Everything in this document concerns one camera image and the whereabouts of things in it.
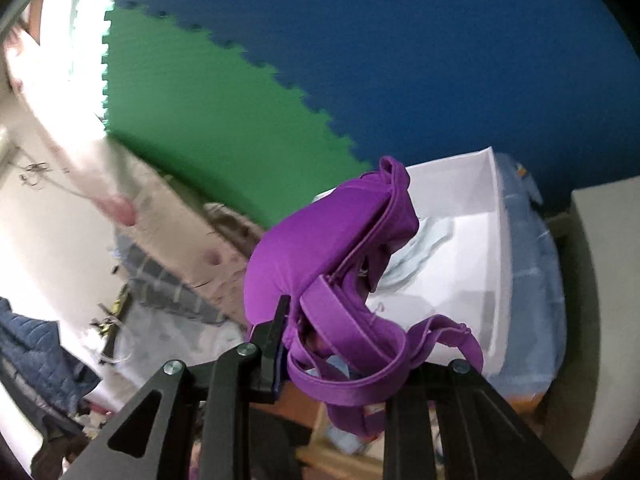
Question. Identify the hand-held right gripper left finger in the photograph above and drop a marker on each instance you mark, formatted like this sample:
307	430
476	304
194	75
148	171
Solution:
270	345

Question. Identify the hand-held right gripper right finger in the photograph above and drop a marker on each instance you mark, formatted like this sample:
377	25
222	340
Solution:
460	395

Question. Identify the purple bra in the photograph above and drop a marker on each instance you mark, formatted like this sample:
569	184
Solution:
310	250

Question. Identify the light blue underwear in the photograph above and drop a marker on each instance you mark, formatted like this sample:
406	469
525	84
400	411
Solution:
345	440

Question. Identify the white cardboard box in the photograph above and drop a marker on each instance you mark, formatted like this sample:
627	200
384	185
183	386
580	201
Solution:
450	270

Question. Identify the pale mint underwear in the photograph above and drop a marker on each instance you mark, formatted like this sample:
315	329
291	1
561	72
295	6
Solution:
425	245

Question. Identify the wooden nightstand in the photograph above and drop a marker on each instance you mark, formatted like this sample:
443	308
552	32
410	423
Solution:
300	410

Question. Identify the white bedsheet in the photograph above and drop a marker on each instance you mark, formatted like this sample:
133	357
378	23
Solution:
165	350

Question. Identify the grey checked blanket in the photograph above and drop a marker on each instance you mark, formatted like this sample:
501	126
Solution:
160	280

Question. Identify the blue checked cloth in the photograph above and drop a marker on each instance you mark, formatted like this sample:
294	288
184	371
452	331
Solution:
530	285

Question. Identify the beige floral curtain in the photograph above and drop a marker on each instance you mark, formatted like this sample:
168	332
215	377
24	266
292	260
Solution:
165	220

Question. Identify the dark blue quilted cloth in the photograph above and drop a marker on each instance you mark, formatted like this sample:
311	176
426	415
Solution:
35	355

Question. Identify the green foam mat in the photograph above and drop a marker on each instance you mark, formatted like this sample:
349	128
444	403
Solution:
200	110

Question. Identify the blue foam mat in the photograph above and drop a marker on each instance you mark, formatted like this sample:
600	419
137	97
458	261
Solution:
400	60

